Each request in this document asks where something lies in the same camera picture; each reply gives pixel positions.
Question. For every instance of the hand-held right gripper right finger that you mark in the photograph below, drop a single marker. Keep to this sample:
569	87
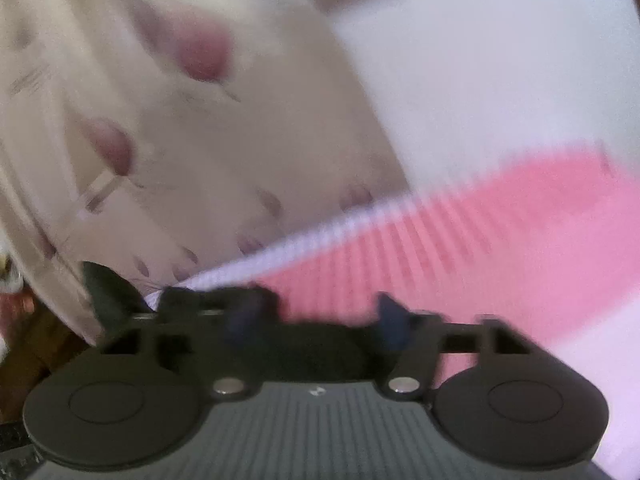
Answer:
392	327

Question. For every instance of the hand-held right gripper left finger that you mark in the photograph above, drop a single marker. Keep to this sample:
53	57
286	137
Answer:
240	321

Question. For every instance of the dark green padded jacket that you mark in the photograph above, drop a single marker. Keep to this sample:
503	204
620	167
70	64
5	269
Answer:
109	296

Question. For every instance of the pink and white bed sheet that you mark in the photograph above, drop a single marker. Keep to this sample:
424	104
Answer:
450	240

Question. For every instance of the beige leaf print curtain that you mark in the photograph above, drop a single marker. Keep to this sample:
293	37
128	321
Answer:
200	125

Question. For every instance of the brown wooden cabinet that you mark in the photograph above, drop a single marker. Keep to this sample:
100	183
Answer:
35	360

